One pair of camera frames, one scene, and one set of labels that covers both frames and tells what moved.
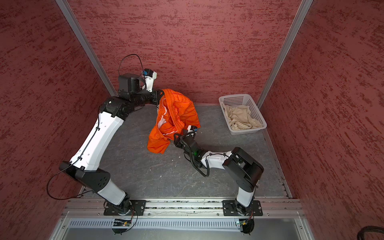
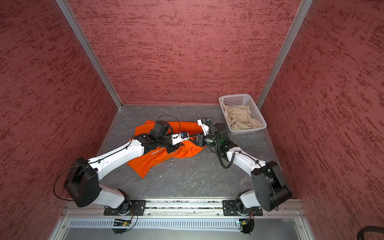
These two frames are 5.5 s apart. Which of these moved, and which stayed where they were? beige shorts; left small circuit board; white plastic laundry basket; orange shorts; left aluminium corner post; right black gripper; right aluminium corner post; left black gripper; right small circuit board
Moved: left black gripper; right black gripper; orange shorts
Stayed: white plastic laundry basket; right small circuit board; beige shorts; left aluminium corner post; right aluminium corner post; left small circuit board
